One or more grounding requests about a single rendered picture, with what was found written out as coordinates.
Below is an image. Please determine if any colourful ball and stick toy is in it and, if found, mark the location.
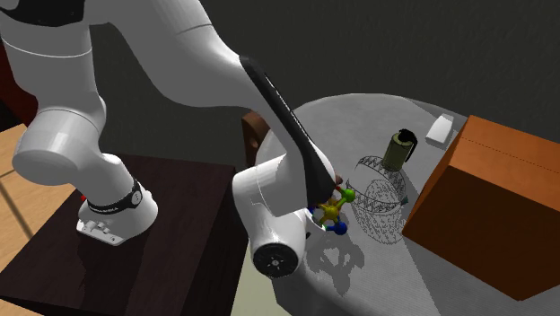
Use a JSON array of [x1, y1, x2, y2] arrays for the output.
[[308, 186, 357, 236]]

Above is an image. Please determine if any dark wooden robot stand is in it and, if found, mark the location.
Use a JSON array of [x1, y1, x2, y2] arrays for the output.
[[0, 153, 249, 316]]

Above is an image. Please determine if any olive green grenade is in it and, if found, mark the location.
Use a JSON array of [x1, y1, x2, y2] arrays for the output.
[[381, 128, 418, 172]]

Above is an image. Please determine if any round table with grey cloth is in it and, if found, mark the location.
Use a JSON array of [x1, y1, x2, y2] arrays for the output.
[[255, 92, 560, 316]]

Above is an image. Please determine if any small white box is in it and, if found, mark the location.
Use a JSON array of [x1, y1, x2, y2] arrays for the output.
[[424, 113, 455, 146]]

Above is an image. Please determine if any large brown cardboard box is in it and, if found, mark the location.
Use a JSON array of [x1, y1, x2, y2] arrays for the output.
[[401, 115, 560, 303]]

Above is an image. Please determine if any wire mesh basket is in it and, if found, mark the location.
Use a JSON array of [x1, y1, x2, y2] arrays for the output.
[[345, 154, 409, 245]]

